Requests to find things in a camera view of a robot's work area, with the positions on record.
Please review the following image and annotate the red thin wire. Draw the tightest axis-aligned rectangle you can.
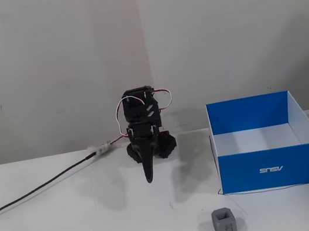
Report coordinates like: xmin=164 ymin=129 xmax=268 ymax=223
xmin=107 ymin=135 xmax=128 ymax=145

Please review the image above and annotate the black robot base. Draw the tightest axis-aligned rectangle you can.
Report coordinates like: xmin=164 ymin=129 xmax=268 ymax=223
xmin=124 ymin=128 xmax=179 ymax=167

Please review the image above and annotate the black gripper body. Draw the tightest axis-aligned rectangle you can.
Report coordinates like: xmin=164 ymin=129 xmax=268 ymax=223
xmin=125 ymin=120 xmax=160 ymax=146

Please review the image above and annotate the gray cube block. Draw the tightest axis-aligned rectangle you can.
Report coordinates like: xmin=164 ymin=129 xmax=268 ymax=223
xmin=210 ymin=206 xmax=237 ymax=231

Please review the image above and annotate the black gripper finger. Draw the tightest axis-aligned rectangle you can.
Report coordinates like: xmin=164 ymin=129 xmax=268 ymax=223
xmin=144 ymin=137 xmax=165 ymax=182
xmin=132 ymin=139 xmax=154 ymax=186

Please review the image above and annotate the white cable connector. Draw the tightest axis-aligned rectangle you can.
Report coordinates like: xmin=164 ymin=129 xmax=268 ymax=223
xmin=86 ymin=140 xmax=113 ymax=158

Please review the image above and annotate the blue cardboard box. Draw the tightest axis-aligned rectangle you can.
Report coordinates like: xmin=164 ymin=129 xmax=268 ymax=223
xmin=204 ymin=86 xmax=309 ymax=199

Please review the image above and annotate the black power cable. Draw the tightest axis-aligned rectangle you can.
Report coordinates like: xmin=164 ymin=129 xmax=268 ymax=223
xmin=0 ymin=153 xmax=103 ymax=220

